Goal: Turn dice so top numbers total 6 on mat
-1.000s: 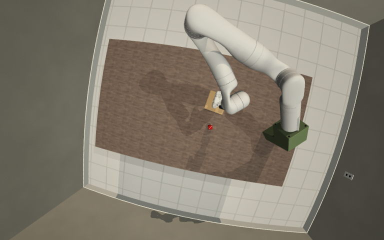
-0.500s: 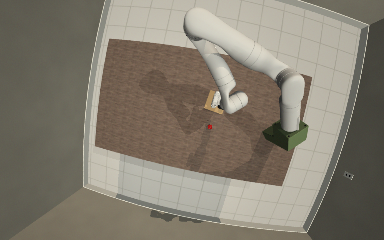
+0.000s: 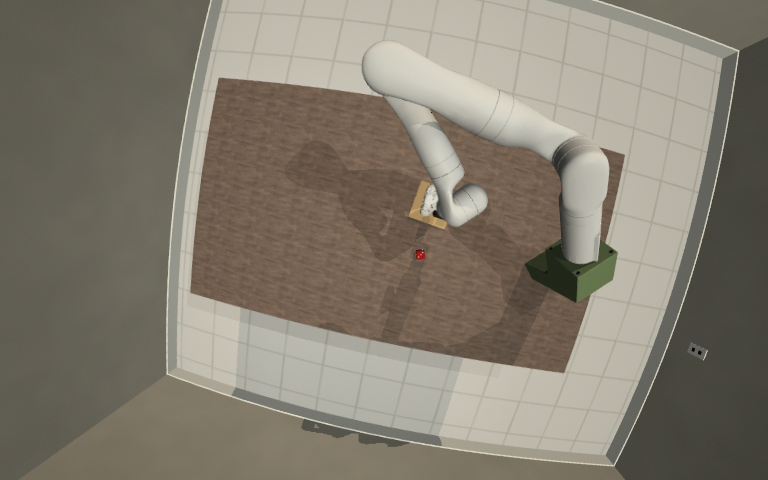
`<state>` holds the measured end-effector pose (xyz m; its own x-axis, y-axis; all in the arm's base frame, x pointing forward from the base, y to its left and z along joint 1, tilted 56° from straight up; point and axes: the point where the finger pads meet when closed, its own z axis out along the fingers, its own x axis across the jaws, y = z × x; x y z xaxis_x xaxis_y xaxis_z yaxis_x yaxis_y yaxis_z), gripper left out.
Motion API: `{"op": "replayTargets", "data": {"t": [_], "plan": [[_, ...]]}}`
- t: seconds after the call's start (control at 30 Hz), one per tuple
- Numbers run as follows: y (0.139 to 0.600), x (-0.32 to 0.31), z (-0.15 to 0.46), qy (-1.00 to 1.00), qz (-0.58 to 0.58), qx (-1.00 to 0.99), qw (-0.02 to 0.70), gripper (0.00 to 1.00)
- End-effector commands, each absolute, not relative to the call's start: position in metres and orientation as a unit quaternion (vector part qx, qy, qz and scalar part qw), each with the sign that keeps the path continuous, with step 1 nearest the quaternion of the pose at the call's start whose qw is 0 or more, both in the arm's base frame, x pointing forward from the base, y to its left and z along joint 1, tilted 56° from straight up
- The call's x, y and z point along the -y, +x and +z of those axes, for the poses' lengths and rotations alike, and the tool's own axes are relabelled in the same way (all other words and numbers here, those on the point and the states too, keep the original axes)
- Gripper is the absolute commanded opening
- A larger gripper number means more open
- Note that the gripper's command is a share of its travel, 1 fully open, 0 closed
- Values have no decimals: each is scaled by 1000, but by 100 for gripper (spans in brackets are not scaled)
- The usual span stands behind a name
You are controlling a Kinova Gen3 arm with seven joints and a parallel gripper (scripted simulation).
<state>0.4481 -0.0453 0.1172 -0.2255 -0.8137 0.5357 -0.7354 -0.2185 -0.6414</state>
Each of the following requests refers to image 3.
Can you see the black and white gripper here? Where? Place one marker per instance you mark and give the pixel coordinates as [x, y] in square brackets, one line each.
[430, 203]

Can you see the tan flat mat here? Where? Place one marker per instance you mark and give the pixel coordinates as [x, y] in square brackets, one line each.
[415, 210]

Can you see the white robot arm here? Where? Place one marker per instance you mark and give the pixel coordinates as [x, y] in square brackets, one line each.
[407, 78]

